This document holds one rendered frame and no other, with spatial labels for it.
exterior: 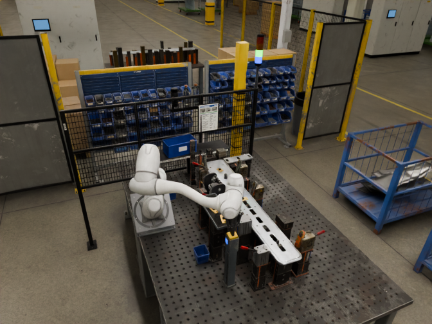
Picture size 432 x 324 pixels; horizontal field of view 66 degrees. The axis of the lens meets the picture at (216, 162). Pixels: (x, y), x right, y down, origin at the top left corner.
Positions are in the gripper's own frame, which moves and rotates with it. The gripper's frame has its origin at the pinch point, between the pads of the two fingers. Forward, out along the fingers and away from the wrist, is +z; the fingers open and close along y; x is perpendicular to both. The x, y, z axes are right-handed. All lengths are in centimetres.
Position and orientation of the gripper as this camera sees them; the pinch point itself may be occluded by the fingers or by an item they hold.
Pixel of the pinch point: (232, 230)
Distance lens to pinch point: 214.4
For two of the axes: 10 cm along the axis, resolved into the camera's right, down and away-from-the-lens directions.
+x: -3.9, -4.7, 7.9
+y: 9.2, -1.8, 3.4
